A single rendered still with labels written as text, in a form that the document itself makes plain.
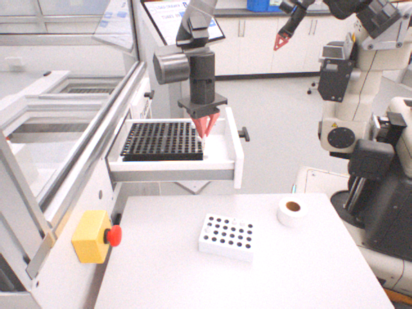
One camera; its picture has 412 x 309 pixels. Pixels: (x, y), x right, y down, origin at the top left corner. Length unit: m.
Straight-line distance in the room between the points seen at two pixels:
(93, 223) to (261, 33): 3.62
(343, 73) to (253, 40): 2.88
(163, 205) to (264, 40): 3.43
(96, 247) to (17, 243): 0.15
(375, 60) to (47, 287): 1.14
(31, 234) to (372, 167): 1.11
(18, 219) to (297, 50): 4.03
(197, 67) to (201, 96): 0.06
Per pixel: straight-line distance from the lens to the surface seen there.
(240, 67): 3.96
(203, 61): 0.55
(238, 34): 3.83
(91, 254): 0.55
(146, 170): 0.69
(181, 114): 1.81
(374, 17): 0.96
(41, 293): 0.48
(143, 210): 0.74
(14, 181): 0.40
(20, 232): 0.41
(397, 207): 1.25
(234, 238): 0.62
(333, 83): 1.12
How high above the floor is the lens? 1.29
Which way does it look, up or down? 33 degrees down
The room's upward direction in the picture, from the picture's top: straight up
